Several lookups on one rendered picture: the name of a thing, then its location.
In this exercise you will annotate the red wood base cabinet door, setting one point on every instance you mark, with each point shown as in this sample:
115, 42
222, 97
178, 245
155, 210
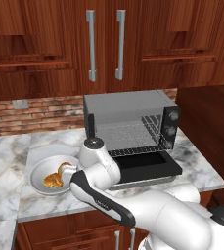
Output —
141, 237
67, 232

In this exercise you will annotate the golden brown bread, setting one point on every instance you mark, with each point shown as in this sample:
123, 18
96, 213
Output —
53, 180

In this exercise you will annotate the black toaster oven knob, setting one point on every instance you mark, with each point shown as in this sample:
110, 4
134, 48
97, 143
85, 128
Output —
173, 115
171, 131

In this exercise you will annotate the dark wood cabinet side panel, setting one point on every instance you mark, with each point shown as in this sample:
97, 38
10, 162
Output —
211, 136

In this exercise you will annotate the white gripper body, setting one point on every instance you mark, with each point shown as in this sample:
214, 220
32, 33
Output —
69, 171

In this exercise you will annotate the grey wall outlet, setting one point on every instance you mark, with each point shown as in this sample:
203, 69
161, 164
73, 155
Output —
20, 104

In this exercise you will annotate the red wood cupboard door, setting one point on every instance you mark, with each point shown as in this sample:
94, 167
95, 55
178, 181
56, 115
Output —
175, 42
35, 49

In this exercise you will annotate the grey round bowl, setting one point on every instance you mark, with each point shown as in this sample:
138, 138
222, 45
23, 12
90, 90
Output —
40, 172

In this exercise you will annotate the grey toaster oven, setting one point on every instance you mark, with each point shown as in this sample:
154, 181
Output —
123, 105

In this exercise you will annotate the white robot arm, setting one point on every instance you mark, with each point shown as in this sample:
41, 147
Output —
169, 215

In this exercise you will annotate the black toaster oven door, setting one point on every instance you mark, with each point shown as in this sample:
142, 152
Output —
156, 167

